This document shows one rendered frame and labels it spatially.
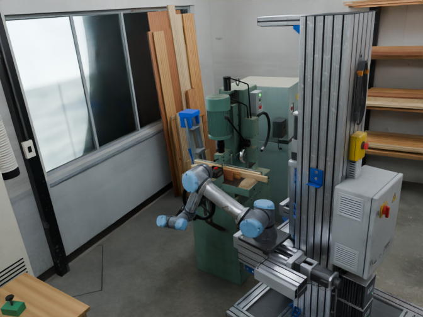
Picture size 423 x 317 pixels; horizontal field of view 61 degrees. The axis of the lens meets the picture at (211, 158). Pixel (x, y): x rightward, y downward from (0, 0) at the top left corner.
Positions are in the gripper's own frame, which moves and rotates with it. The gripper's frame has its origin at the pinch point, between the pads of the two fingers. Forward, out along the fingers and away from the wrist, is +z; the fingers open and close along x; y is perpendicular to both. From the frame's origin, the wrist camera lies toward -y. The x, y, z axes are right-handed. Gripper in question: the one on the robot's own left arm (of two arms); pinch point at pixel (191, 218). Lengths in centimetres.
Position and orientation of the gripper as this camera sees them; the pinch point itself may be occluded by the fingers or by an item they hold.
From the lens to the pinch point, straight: 265.8
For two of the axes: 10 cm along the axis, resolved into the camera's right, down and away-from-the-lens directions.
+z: 5.1, 1.5, 8.5
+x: 8.3, 1.6, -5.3
